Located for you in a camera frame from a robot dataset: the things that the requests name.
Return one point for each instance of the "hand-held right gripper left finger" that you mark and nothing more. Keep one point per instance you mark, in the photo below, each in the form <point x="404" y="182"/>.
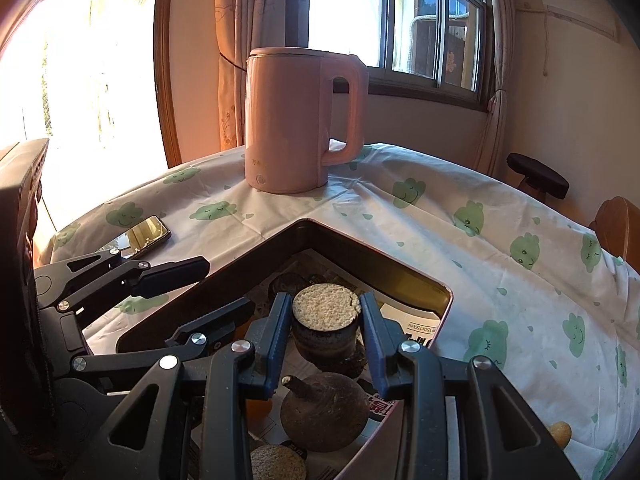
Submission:
<point x="277" y="340"/>

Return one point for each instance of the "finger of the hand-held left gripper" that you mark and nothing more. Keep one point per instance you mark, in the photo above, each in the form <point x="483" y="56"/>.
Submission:
<point x="170" y="272"/>
<point x="215" y="320"/>

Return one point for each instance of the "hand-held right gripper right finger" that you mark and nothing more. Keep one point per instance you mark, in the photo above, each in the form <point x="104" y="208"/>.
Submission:
<point x="370" y="345"/>

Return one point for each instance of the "cut purple passion fruit half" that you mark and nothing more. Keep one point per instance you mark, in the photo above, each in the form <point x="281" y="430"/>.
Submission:
<point x="277" y="462"/>
<point x="325" y="305"/>

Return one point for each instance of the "pink tin box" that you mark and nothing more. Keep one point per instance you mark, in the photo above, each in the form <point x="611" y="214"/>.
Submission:
<point x="395" y="280"/>

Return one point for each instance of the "orange mandarin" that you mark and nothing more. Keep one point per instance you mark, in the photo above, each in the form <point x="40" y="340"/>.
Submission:
<point x="260" y="408"/>

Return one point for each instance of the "dark brown mangosteen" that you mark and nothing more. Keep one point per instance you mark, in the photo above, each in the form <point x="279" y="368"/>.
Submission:
<point x="325" y="415"/>

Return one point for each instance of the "black smartphone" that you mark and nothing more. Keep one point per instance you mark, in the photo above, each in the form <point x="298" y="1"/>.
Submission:
<point x="147" y="232"/>

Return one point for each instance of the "printed paper lining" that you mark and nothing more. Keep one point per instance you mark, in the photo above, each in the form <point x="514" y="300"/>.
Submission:
<point x="415" y="327"/>

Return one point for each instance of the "dark brown lychee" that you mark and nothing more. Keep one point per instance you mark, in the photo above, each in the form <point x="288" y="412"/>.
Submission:
<point x="286" y="284"/>

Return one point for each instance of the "white green-cloud tablecloth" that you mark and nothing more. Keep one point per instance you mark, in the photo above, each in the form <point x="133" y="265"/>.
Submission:
<point x="450" y="270"/>

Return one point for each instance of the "pink electric kettle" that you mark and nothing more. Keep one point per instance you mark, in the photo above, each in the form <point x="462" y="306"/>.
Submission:
<point x="285" y="120"/>

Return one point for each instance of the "large bright window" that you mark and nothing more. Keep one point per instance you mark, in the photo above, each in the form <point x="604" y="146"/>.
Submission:
<point x="100" y="85"/>

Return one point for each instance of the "brown longan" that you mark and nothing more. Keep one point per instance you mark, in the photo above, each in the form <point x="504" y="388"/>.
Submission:
<point x="560" y="434"/>

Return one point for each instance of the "black stool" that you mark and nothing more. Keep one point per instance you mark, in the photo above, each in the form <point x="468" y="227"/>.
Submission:
<point x="537" y="175"/>

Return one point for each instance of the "wooden chair back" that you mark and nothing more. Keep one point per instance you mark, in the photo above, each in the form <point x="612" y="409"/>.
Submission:
<point x="617" y="230"/>

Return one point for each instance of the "patterned beige curtain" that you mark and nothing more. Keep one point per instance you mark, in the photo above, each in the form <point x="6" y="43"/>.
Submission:
<point x="250" y="10"/>

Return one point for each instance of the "sliding glass window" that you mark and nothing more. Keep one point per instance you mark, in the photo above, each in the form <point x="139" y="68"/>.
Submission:
<point x="425" y="35"/>

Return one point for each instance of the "beige tied curtain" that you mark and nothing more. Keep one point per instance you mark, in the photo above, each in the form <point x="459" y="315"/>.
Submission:
<point x="500" y="35"/>

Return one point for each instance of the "white air conditioner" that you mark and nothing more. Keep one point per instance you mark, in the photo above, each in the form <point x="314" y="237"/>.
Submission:
<point x="580" y="10"/>

